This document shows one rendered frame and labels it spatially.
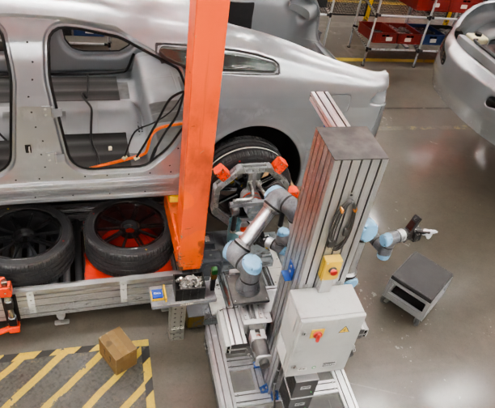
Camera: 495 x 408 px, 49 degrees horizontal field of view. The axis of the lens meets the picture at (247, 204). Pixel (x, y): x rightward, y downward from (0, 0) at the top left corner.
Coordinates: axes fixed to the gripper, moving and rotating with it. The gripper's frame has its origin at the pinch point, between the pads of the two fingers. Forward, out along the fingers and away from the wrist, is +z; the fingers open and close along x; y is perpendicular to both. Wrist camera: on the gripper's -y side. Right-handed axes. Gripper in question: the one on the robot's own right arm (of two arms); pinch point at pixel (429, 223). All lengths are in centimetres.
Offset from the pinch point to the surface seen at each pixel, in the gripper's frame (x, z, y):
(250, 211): -86, -74, 26
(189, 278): -72, -124, 57
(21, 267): -126, -220, 57
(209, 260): -99, -97, 71
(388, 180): -178, 145, 100
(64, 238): -142, -189, 54
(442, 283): -22, 63, 88
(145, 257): -109, -141, 61
